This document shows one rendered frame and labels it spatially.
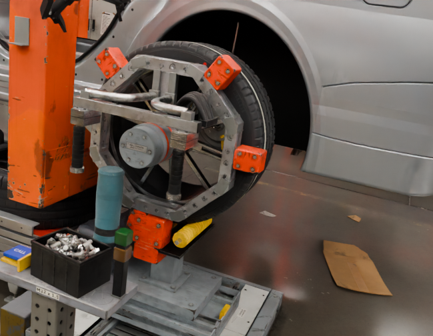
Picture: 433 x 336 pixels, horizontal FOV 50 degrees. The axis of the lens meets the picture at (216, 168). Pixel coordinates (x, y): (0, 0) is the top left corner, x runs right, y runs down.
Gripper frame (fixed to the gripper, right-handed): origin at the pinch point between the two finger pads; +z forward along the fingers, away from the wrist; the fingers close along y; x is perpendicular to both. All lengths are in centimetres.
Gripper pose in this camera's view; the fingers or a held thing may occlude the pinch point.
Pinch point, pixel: (91, 19)
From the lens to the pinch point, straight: 121.9
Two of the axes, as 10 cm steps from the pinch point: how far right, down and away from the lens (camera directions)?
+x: 2.4, 9.6, -1.3
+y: -9.7, 2.3, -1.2
